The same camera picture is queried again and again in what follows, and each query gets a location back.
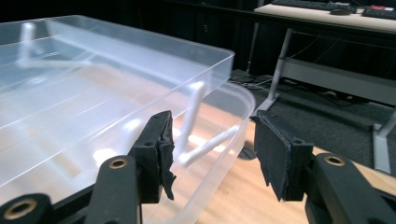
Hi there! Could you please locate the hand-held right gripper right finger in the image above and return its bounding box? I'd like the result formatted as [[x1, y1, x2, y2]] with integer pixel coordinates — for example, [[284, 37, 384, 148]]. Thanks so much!
[[249, 110, 315, 203]]

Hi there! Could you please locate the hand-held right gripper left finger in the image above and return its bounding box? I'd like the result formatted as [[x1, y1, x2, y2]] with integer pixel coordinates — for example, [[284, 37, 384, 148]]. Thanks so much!
[[128, 110, 177, 204]]

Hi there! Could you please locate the clear plastic storage box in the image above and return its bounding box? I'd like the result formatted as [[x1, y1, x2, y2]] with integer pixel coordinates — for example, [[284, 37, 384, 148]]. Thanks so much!
[[0, 14, 257, 224]]

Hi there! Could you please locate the white metal desk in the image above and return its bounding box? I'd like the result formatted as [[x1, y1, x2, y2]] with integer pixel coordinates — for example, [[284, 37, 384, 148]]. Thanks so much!
[[248, 3, 396, 175]]

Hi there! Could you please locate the black keyboard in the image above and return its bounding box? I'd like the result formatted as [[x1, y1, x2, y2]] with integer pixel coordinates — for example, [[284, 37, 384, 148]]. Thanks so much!
[[270, 0, 354, 12], [361, 7, 396, 21]]

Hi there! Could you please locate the black computer mouse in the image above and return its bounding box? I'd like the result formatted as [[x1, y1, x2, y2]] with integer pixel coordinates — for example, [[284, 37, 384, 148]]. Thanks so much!
[[330, 7, 353, 17]]

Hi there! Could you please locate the round table cable hole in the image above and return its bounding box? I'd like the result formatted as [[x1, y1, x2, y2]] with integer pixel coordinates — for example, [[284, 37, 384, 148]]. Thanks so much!
[[237, 146, 257, 161]]

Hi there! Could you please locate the bundle of floor cables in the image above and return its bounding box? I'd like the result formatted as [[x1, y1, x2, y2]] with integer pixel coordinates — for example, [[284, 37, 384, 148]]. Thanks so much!
[[231, 31, 373, 108]]

